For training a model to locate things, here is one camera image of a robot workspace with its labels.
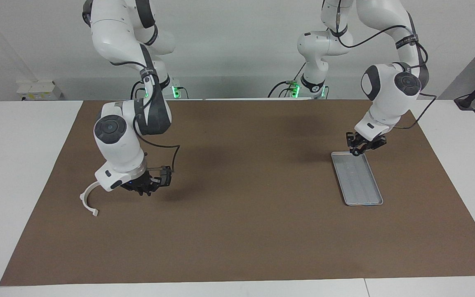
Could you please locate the silver metal tray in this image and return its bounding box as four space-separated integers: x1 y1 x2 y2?
331 151 384 206

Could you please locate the white curved plastic part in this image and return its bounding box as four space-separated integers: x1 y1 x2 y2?
80 181 99 217

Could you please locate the brown table mat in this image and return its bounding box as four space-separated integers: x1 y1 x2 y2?
0 99 475 287

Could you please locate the white socket box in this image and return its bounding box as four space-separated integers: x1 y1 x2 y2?
16 80 63 101

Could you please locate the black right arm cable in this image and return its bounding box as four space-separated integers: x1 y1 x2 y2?
110 62 180 173

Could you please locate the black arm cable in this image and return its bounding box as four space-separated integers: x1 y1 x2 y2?
110 62 180 173
336 0 438 130

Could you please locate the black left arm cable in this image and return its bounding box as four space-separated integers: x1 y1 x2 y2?
336 0 438 130

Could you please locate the black left base cable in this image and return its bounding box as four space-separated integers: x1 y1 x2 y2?
268 62 307 99

